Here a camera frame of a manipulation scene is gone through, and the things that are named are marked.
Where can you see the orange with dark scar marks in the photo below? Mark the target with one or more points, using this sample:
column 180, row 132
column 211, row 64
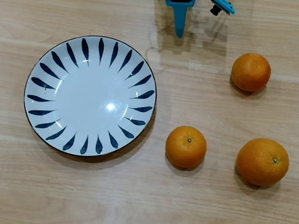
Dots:
column 251, row 72

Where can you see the small orange with green stem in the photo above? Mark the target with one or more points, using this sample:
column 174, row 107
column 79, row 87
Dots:
column 185, row 148

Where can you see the large orange with stem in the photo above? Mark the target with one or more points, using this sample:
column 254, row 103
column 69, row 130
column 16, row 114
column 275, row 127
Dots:
column 262, row 162

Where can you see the white plate with blue strokes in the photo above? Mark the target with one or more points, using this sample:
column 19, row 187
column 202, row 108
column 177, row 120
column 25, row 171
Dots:
column 91, row 103

